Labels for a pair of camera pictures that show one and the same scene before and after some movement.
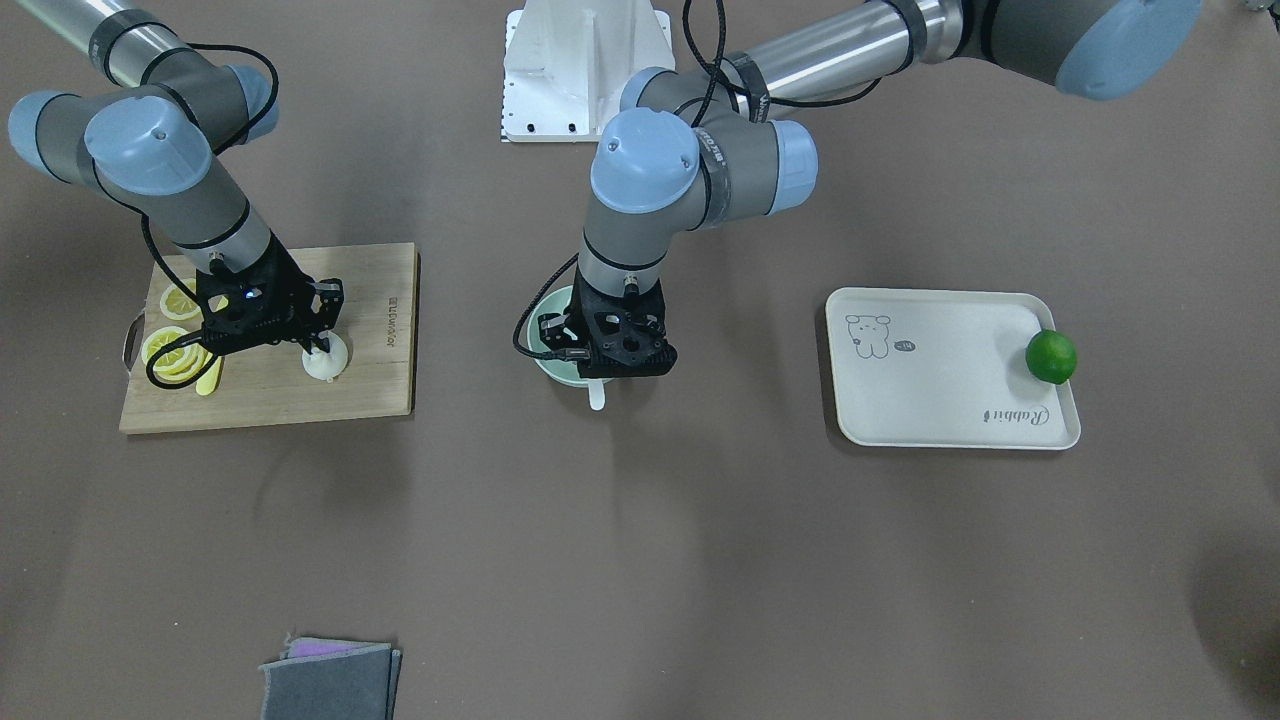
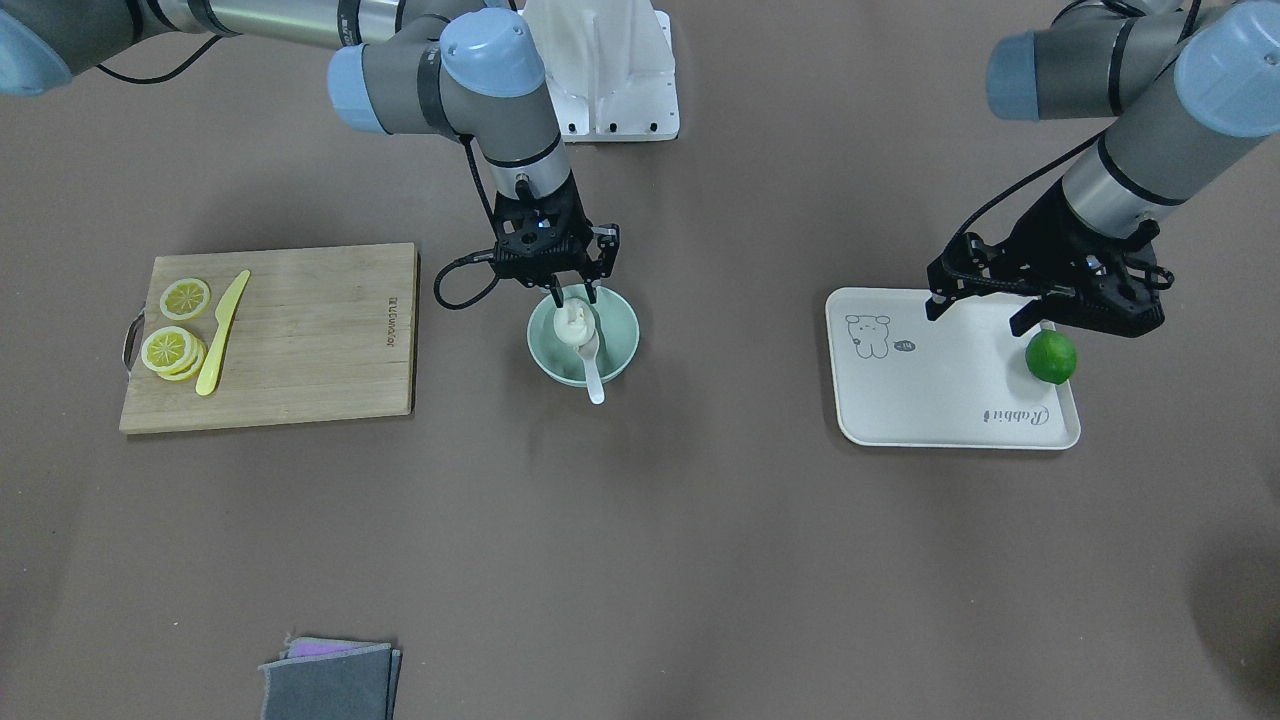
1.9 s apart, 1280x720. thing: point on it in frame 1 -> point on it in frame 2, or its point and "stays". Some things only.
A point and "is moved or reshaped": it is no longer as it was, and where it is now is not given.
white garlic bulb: x=326 y=365 is moved or reshaped
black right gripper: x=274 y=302 -> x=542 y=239
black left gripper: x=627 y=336 -> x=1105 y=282
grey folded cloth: x=320 y=679 stays
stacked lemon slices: x=178 y=365 stays
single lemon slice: x=177 y=304 stays
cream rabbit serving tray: x=944 y=369 stays
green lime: x=1050 y=356 stays
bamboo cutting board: x=269 y=384 stays
